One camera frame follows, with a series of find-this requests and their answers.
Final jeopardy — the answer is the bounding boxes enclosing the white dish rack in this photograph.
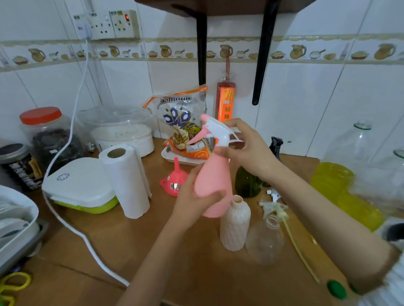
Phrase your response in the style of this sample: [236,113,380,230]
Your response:
[0,185,40,268]

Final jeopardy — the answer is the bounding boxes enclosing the small clear plastic bottle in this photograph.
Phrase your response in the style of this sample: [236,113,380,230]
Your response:
[245,214,285,266]

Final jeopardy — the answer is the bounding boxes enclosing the white spray head pink trigger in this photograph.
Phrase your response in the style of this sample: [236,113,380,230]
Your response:
[189,114,244,148]

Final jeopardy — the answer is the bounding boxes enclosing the dark jar with black lid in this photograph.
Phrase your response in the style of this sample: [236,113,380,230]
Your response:
[0,143,44,192]

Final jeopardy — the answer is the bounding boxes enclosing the clear bottle with green neck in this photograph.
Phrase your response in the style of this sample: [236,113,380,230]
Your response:
[363,149,404,219]

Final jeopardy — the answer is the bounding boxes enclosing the white lunch box green base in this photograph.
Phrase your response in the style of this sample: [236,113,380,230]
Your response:
[42,157,119,215]

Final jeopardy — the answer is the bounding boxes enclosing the white double wall socket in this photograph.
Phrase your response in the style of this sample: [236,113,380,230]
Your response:
[71,12,116,40]

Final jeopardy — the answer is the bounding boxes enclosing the pink spray bottle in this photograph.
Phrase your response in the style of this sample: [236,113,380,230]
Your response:
[193,146,233,219]

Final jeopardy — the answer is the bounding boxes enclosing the wall socket with red switch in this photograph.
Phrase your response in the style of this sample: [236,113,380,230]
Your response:
[109,9,141,39]

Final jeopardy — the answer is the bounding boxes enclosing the green bottle cap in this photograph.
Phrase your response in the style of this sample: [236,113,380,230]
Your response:
[326,280,348,300]

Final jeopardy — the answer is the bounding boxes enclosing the person's left forearm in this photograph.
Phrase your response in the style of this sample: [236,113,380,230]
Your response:
[116,217,200,306]

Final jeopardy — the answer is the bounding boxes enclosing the person's right forearm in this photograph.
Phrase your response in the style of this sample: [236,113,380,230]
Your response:
[266,160,402,295]

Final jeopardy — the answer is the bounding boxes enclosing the person's white patterned sleeve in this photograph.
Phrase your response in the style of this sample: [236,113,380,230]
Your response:
[356,246,404,306]

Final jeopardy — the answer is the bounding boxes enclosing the white tray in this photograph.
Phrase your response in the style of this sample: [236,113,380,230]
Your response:
[161,146,206,167]

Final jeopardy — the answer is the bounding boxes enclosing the dark green spray bottle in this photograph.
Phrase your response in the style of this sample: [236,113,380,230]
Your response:
[235,136,284,199]

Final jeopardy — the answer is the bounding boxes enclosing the person's left hand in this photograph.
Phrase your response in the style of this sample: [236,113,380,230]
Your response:
[172,164,226,233]

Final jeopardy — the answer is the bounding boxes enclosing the white paper towel roll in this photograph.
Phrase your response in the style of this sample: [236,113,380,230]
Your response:
[98,144,153,220]

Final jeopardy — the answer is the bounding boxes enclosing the black shelf bracket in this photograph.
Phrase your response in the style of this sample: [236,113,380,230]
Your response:
[251,0,282,106]
[171,3,208,87]

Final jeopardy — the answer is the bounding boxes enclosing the clear jar with red lid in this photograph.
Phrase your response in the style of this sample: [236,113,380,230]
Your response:
[19,107,86,168]

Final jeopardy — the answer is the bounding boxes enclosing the white plug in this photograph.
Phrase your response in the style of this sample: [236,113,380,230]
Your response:
[76,22,93,40]

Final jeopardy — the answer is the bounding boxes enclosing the yellowed spray head with tube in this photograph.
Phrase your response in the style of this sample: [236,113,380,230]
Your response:
[259,201,321,284]

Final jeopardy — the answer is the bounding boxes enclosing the pink funnel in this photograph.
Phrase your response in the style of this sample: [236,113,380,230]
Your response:
[159,157,190,197]

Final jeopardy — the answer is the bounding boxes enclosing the red incense stick packet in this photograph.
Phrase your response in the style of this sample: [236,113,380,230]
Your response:
[215,58,237,124]

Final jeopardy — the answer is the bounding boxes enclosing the person's right hand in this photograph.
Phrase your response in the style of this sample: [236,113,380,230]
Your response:
[214,118,282,186]

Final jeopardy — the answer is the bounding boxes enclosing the white power cable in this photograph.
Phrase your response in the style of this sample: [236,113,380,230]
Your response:
[42,32,130,287]

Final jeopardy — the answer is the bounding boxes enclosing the yellow scissors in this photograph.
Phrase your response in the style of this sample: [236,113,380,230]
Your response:
[0,271,32,306]

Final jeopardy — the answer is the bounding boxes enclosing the cream ribbed bottle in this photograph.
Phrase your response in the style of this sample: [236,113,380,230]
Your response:
[220,195,252,252]

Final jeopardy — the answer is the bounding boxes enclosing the dark wooden shelf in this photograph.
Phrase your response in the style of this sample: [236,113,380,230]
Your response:
[135,0,317,18]

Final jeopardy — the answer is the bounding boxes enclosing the large bottle with yellow liquid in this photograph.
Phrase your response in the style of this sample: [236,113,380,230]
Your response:
[309,121,386,233]

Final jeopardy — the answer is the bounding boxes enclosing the orange snack bag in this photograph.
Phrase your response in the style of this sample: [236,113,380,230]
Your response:
[142,84,219,160]

